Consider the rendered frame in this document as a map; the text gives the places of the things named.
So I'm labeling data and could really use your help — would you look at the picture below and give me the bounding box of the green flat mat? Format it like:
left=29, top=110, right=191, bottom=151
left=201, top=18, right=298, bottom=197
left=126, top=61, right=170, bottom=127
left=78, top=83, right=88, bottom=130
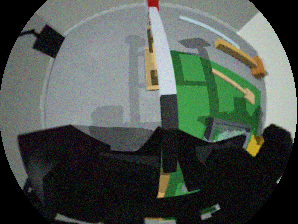
left=164, top=51, right=262, bottom=197

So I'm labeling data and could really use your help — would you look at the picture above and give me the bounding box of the red putter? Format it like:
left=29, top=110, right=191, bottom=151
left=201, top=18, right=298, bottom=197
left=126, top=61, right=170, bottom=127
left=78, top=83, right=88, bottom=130
left=144, top=0, right=180, bottom=173

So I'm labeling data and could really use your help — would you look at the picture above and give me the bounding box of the orange mallet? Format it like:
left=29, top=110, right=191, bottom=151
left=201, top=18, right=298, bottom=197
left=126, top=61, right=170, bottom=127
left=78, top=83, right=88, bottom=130
left=156, top=168, right=170, bottom=221
left=214, top=39, right=266, bottom=79

